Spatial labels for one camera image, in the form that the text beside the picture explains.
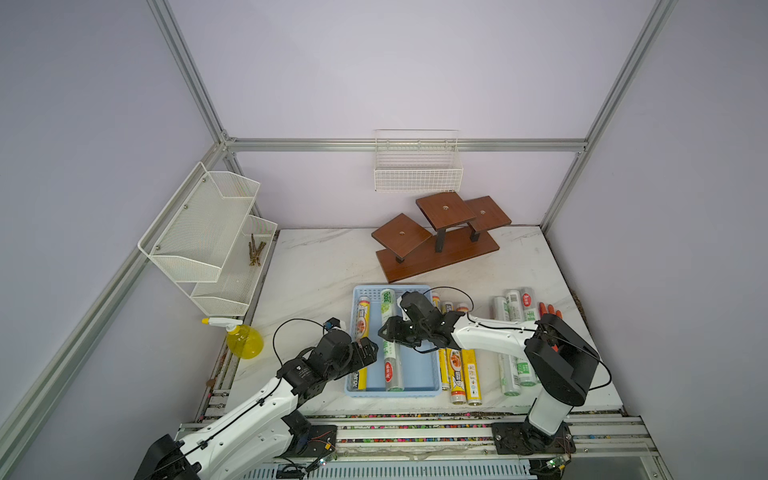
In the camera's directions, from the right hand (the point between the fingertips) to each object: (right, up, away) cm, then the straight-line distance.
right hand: (385, 338), depth 86 cm
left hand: (-5, -4, -4) cm, 8 cm away
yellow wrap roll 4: (+17, -4, -1) cm, 17 cm away
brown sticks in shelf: (-43, +25, +10) cm, 51 cm away
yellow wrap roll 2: (+20, -9, -4) cm, 22 cm away
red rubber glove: (+52, +6, +12) cm, 54 cm away
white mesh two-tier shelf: (-50, +30, -4) cm, 58 cm away
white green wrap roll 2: (+46, +10, +9) cm, 48 cm away
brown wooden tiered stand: (+23, +34, +7) cm, 42 cm away
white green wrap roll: (+2, -1, -6) cm, 7 cm away
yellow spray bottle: (-40, 0, -4) cm, 40 cm away
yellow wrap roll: (-7, -10, -6) cm, 14 cm away
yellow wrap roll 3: (+24, -10, -4) cm, 26 cm away
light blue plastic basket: (+10, -9, -1) cm, 14 cm away
